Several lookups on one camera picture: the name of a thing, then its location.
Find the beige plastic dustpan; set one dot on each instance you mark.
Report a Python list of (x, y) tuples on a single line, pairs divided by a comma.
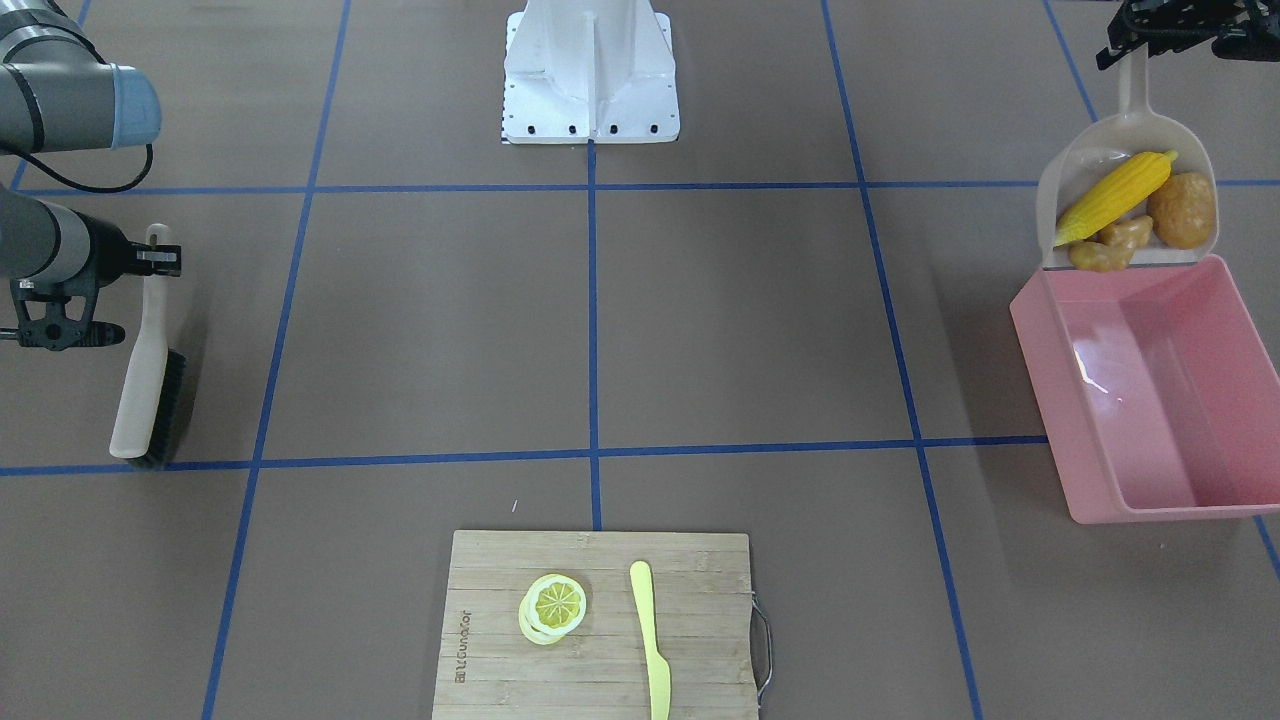
[(1101, 147)]

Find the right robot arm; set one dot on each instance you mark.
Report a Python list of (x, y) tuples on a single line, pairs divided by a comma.
[(61, 95)]

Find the yellow toy corn cob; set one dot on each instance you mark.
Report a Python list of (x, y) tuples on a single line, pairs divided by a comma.
[(1122, 190)]

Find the beige hand brush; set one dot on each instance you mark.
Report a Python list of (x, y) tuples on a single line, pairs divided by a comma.
[(143, 426)]

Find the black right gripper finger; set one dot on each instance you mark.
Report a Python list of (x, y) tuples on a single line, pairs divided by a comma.
[(164, 259)]

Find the yellow plastic knife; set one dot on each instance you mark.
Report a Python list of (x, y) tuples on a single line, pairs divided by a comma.
[(658, 672)]

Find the tan toy ginger root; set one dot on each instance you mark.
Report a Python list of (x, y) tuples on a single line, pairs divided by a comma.
[(1114, 248)]

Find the pink plastic bin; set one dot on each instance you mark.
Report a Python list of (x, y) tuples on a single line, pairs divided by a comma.
[(1157, 395)]

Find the brown toy potato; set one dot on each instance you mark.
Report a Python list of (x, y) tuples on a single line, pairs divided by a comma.
[(1184, 211)]

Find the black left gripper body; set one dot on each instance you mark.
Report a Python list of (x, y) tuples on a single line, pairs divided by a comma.
[(1150, 28)]

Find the yellow toy lemon slice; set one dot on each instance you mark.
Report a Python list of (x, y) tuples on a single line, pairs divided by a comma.
[(553, 606)]

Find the bamboo cutting board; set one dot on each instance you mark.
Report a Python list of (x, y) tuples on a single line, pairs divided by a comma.
[(692, 593)]

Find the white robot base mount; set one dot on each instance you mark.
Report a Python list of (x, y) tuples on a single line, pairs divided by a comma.
[(589, 72)]

